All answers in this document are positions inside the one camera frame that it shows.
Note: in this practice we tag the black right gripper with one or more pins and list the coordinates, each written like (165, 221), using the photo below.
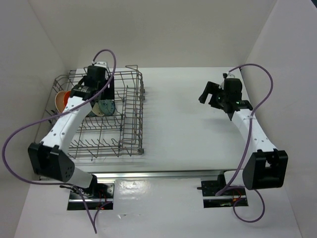
(211, 88)

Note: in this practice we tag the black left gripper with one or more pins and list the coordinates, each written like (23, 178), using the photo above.
(109, 93)

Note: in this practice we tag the blue patterned plate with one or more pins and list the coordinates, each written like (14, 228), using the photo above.
(107, 107)
(91, 114)

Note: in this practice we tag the orange plastic plate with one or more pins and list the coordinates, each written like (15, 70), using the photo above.
(66, 97)

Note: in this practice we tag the cream plate with characters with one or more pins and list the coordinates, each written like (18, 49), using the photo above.
(59, 101)

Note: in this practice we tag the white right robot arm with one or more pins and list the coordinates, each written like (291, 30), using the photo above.
(263, 165)

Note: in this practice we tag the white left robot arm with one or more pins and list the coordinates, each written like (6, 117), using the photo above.
(49, 157)

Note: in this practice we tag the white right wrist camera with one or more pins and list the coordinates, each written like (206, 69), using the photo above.
(225, 76)

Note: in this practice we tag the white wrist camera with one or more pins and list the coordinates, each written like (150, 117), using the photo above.
(103, 64)
(225, 76)

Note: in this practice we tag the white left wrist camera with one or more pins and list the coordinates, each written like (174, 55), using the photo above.
(103, 64)

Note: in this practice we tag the grey wire dish rack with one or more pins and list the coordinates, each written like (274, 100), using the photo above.
(109, 137)

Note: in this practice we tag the aluminium rail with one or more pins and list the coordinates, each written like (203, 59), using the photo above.
(162, 174)

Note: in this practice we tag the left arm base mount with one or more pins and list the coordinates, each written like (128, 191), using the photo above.
(102, 197)

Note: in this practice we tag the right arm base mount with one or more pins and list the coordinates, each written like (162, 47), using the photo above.
(209, 188)

